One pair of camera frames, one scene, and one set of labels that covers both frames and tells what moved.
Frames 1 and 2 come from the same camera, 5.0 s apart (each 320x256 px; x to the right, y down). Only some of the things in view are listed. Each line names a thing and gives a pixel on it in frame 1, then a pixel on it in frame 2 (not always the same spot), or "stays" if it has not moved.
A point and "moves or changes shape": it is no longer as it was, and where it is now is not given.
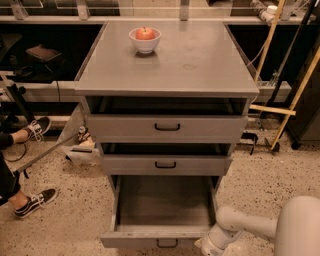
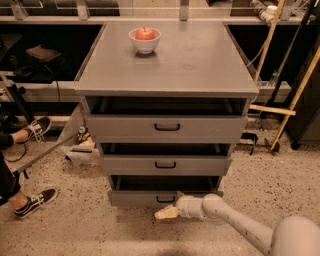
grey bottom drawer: [160, 211] moves or changes shape
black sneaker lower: [36, 202] stays
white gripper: [210, 247] to [185, 205]
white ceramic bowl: [145, 46] stays
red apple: [144, 33] stays
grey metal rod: [21, 168] stays
